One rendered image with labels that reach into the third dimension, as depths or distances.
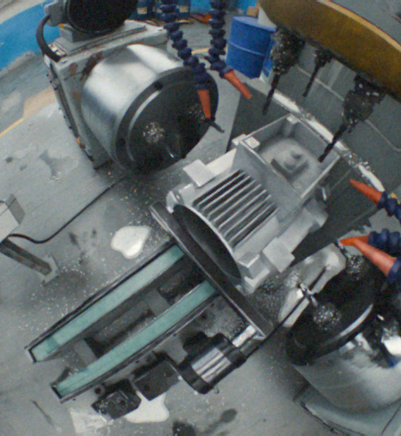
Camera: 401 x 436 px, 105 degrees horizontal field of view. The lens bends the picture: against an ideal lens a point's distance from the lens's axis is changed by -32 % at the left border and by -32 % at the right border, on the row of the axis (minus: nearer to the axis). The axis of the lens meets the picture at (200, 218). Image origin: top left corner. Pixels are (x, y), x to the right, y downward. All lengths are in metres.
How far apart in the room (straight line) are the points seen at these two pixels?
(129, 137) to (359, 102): 0.33
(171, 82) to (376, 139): 0.37
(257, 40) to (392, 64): 2.08
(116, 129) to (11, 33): 5.42
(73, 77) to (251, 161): 0.42
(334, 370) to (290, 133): 0.34
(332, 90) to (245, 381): 0.64
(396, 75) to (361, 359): 0.27
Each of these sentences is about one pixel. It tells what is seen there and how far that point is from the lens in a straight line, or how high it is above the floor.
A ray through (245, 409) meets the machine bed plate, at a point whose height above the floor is 0.80.
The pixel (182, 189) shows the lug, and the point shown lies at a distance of 0.28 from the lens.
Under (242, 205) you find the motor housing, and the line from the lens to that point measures 0.28.
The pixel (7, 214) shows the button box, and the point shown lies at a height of 1.07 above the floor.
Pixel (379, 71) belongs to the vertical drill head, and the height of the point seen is 1.31.
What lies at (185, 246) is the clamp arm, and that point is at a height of 1.03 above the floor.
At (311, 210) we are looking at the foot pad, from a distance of 0.34.
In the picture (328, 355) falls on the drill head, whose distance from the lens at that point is 0.29.
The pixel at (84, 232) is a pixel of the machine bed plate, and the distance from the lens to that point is 0.62.
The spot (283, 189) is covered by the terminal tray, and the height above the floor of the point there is 1.13.
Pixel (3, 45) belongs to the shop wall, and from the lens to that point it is 5.74.
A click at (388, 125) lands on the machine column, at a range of 0.44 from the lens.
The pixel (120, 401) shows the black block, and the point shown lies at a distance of 0.53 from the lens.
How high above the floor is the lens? 1.33
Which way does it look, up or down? 64 degrees down
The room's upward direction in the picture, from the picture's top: 12 degrees clockwise
